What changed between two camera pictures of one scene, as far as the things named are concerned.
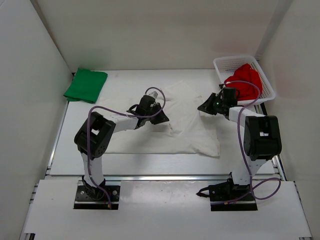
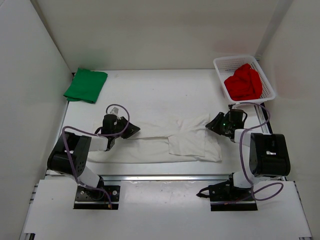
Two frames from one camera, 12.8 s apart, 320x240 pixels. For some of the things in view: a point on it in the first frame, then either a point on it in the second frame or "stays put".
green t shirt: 85,85 stays put
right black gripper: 208,107 -> 214,126
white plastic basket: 226,67 stays put
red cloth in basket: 246,92 stays put
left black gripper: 162,118 -> 131,129
